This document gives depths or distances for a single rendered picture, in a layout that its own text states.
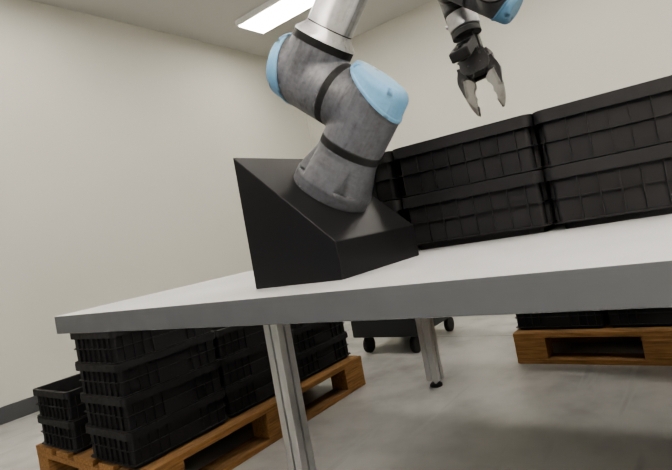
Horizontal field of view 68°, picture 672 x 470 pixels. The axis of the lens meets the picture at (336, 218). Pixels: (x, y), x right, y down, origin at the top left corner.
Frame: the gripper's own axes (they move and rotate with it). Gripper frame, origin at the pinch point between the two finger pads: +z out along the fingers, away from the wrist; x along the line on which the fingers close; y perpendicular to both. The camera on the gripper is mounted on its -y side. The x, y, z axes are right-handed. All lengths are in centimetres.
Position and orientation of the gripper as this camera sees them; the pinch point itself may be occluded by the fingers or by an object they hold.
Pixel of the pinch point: (489, 106)
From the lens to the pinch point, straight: 125.8
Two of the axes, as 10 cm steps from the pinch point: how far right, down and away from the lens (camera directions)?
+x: -8.0, 2.9, 5.2
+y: 5.2, -0.7, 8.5
